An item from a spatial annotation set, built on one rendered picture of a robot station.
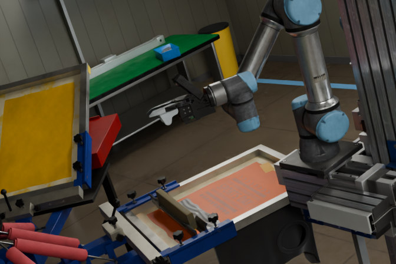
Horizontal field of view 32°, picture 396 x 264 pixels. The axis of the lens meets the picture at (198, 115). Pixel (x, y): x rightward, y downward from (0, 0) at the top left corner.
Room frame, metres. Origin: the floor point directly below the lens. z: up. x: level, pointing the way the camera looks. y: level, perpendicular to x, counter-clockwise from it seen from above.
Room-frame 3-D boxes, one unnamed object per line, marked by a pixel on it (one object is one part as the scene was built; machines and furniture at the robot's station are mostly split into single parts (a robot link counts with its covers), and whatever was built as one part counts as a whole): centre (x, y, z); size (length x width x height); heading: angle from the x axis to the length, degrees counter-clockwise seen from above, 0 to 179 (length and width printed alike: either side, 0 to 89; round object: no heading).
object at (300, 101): (2.31, -0.39, 1.42); 0.13 x 0.12 x 0.14; 10
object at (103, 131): (3.84, 0.75, 1.06); 0.61 x 0.46 x 0.12; 170
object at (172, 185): (2.98, 0.33, 0.97); 0.30 x 0.05 x 0.07; 110
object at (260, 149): (2.80, 0.01, 0.97); 0.79 x 0.58 x 0.04; 110
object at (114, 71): (6.67, 0.70, 0.42); 2.34 x 0.91 x 0.83; 125
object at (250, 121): (2.16, -0.15, 1.55); 0.11 x 0.08 x 0.11; 10
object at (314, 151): (2.32, -0.39, 1.31); 0.15 x 0.15 x 0.10
